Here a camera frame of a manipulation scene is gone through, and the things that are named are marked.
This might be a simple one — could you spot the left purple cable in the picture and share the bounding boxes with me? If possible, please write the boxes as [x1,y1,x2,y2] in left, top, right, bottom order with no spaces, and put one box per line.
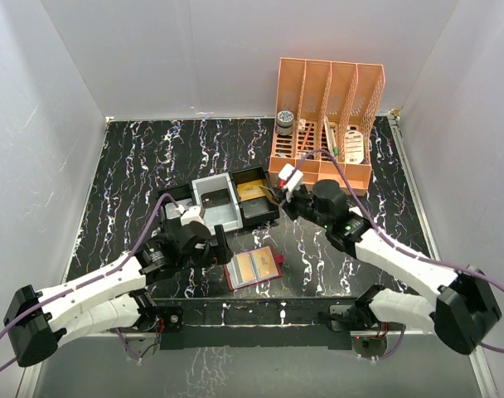
[0,193,182,376]

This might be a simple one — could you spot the orange plastic file organizer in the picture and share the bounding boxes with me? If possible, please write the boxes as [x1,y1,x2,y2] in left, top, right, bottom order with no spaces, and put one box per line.
[269,58,385,196]

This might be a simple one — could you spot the red leather card holder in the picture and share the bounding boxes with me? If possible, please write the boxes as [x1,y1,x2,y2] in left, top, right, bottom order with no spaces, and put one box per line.
[225,246,284,291]

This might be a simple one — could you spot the black open tray box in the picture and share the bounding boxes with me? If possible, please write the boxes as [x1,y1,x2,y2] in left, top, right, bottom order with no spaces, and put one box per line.
[230,167,279,229]

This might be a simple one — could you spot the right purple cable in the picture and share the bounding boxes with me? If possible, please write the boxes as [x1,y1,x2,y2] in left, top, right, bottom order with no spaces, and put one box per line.
[295,148,504,362]

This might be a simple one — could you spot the white label packet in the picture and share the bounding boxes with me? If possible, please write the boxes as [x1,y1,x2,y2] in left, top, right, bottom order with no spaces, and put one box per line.
[344,129,365,164]

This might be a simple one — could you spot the grey plastic tray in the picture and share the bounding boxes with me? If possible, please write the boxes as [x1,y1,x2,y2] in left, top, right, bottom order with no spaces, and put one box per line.
[191,172,243,235]

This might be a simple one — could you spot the gold credit card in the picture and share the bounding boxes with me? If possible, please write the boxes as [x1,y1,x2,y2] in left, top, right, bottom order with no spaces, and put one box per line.
[259,185,280,206]

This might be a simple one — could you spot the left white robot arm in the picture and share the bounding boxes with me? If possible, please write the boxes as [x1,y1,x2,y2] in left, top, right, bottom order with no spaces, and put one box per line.
[3,206,233,367]

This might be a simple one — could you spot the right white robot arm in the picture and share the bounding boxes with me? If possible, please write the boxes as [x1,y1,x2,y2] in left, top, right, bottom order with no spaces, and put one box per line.
[274,163,502,355]

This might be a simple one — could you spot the small round jar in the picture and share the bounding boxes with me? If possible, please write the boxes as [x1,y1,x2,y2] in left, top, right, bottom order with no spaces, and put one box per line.
[275,110,294,136]

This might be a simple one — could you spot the black card in grey tray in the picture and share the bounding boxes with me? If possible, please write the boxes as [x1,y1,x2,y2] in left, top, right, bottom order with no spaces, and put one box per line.
[201,188,232,209]

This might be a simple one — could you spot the black front mounting rail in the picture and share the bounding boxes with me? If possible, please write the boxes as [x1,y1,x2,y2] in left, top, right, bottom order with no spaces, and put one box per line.
[157,298,355,351]

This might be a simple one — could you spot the gold card in black box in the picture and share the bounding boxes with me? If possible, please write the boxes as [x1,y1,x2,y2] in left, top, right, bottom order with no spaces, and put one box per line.
[236,179,264,202]

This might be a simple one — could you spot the purple cable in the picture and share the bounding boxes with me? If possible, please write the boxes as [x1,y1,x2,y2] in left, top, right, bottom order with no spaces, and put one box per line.
[0,193,182,376]
[295,148,504,362]

